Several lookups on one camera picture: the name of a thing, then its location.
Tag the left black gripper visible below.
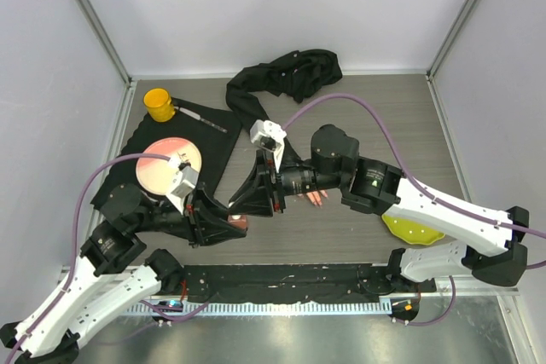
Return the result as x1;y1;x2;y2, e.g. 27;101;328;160
132;181;248;246

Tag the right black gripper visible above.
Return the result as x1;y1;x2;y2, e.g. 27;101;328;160
229;149;346;217

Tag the nail polish bottle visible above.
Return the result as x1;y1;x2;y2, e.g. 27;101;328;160
228;215;247;230

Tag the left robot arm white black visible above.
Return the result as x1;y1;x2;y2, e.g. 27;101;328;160
1;184;247;363

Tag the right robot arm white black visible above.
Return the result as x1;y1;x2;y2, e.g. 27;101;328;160
229;120;529;292

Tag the mannequin hand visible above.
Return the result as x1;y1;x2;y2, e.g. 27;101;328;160
305;190;328;207

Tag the pink cream plate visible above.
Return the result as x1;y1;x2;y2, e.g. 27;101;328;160
136;137;202;196

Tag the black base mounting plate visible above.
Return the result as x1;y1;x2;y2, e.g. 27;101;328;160
184;263;437;304

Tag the table knife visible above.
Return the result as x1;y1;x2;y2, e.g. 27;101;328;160
174;106;227;134

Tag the black sleeved shirt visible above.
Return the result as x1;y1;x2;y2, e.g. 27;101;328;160
224;49;345;165

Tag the yellow cup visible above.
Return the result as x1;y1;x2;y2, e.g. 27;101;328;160
143;88;175;123

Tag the yellow green plate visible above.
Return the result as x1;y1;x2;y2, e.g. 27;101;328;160
381;215;444;246

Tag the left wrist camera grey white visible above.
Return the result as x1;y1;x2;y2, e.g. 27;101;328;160
166;157;199;215

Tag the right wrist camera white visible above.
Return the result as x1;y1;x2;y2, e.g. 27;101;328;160
249;119;287;171

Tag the white slotted cable duct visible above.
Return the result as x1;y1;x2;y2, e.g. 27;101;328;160
121;298;392;317

